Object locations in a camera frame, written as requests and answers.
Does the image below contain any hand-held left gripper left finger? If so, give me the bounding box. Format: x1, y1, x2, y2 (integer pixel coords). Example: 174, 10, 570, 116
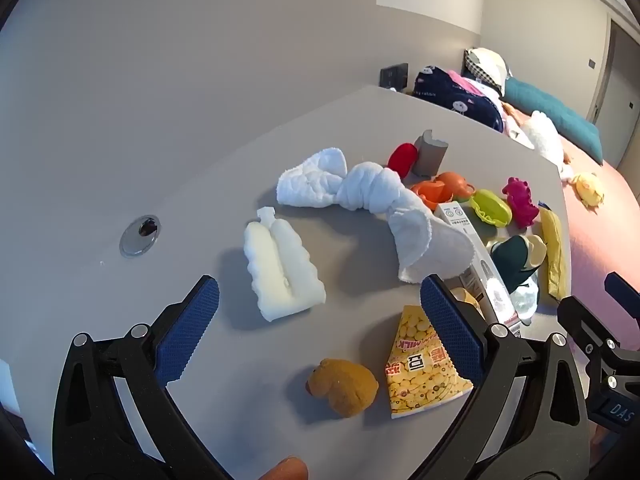
52, 275, 236, 480

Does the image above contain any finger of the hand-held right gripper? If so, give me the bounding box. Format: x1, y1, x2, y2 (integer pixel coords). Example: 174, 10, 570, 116
557, 296, 626, 358
604, 271, 640, 326

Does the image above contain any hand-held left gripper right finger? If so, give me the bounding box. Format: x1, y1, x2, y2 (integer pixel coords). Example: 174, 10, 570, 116
420, 274, 593, 480

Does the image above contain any green toy mould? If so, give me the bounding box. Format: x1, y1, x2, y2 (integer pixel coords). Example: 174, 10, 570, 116
469, 189, 513, 227

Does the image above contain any person's left hand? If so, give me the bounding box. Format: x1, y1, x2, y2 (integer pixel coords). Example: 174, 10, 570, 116
260, 456, 309, 480

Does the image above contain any yellow snack packet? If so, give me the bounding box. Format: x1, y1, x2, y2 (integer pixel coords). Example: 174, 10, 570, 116
384, 305, 474, 420

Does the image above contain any pink bed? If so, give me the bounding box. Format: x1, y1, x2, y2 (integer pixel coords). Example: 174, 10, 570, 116
500, 100, 640, 321

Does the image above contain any clear plastic bag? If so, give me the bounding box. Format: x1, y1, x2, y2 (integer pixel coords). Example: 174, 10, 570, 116
510, 280, 541, 321

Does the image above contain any white carton box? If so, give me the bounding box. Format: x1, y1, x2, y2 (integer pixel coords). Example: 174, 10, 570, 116
432, 201, 523, 338

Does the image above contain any mustard yellow packet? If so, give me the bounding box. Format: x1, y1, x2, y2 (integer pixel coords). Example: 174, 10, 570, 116
539, 206, 568, 302

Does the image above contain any yellow plush duck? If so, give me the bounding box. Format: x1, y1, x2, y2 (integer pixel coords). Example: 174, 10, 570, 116
572, 172, 605, 207

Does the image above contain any brown plush toy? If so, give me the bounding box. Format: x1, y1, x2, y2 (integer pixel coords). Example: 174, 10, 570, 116
306, 358, 379, 418

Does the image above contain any magenta toy mould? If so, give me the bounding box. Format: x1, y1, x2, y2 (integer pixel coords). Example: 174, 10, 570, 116
501, 176, 541, 228

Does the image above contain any orange toy mould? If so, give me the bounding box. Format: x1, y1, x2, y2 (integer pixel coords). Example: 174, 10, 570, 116
411, 172, 477, 211

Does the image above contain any white towel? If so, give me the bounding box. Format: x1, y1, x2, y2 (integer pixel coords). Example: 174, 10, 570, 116
276, 147, 475, 283

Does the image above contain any white plush toy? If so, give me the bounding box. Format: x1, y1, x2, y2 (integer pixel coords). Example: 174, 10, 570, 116
507, 110, 575, 181

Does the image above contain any grey corner guard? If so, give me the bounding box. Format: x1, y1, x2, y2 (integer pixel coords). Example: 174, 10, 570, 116
414, 130, 447, 177

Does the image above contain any red toy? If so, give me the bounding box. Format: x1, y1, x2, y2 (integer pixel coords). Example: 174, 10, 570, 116
388, 143, 419, 177

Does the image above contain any teal cushion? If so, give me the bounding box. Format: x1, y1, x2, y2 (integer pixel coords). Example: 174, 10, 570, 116
501, 76, 603, 165

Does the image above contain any grey door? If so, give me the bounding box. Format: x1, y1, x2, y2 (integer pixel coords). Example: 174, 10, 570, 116
607, 22, 640, 171

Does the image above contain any navy printed blanket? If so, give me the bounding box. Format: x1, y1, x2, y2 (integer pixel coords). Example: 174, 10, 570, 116
412, 66, 505, 133

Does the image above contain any pink cloth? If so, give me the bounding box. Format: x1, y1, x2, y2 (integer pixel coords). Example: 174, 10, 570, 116
447, 70, 501, 103

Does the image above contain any checkered pillow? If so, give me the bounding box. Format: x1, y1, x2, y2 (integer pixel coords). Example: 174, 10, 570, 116
464, 47, 510, 97

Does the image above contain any metal cable grommet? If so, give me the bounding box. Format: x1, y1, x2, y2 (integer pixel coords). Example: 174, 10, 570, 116
119, 214, 162, 258

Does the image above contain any black wall panel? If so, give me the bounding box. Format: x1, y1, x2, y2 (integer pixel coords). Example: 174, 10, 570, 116
380, 62, 410, 90

